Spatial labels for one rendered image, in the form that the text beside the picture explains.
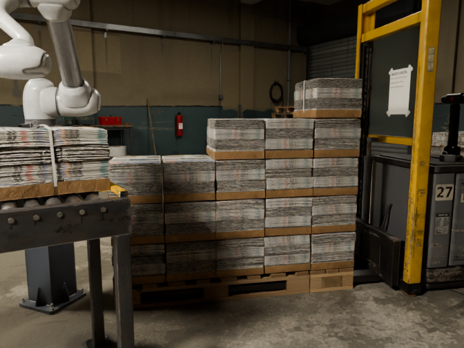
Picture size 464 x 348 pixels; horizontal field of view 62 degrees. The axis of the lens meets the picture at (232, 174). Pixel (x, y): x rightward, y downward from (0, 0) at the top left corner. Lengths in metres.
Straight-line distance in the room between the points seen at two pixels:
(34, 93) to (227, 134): 1.04
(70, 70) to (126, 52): 6.94
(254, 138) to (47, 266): 1.34
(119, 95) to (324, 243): 7.09
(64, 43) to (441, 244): 2.35
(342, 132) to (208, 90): 7.54
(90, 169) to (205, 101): 8.30
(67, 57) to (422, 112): 1.88
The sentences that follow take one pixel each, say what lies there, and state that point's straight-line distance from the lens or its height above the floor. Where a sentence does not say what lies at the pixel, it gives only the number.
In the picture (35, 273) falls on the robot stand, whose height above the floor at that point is 0.20.
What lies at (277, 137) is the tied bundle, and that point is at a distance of 2.22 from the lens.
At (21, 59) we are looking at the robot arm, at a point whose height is 1.25.
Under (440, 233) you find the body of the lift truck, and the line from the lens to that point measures 2.66.
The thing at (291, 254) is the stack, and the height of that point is 0.25.
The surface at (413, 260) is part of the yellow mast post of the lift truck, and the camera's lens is 2.55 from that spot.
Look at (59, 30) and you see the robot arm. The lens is 2.03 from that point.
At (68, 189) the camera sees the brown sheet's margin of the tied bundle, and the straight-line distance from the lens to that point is 1.45.
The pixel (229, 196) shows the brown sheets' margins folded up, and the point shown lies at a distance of 2.19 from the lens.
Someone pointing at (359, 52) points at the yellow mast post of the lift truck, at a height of 1.52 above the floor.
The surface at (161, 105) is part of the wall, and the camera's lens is 9.21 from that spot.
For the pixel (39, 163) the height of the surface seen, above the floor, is 0.92.
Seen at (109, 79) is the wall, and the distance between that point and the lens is 8.90.
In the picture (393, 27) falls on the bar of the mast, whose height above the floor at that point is 1.61.
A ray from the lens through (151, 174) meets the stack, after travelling 2.13.
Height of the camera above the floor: 1.07
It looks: 8 degrees down
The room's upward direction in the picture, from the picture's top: straight up
